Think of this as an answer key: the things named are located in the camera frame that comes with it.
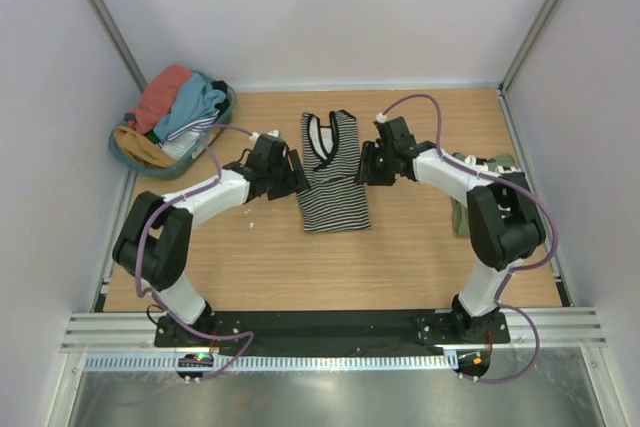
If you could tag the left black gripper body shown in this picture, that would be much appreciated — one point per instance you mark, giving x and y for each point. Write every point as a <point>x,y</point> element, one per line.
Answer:
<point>284,181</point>

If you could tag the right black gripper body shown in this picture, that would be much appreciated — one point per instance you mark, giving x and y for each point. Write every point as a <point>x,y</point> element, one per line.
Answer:
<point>376,166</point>

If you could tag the thin striped black tank top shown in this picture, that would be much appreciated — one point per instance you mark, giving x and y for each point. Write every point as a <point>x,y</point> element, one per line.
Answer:
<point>334,201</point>

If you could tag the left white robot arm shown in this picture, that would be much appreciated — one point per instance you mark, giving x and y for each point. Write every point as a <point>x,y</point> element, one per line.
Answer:
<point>153,243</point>

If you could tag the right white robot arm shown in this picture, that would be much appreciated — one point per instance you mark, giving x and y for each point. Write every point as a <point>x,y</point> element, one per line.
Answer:
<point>505,226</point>

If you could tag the olive green folded tank top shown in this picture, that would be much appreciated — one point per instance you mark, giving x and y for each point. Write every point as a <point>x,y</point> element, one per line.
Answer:
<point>460,219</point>

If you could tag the wide striped folded tank top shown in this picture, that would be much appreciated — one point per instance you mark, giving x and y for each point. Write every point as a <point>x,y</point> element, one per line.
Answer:
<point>498,164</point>

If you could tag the white striped garment in basket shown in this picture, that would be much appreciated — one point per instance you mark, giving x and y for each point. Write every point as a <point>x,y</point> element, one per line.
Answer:
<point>179,142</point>

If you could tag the light blue garment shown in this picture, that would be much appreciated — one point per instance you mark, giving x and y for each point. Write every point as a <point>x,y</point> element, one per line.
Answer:
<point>200,103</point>

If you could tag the coral red garment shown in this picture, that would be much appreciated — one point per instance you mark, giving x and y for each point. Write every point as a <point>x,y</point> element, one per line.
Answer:
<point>158,98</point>

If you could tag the mustard brown garment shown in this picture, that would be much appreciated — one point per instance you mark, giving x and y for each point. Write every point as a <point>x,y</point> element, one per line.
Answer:
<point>140,149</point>

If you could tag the teal laundry basket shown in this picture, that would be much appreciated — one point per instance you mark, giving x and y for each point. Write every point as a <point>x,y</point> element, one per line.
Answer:
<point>182,164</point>

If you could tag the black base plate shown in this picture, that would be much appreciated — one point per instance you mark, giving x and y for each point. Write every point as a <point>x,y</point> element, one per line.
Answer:
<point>308,329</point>

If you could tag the slotted white cable duct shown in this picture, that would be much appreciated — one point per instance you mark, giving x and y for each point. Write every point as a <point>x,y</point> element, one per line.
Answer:
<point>201,362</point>

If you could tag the aluminium frame rail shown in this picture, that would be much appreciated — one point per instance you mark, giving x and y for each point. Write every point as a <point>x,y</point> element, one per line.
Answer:
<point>547,327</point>

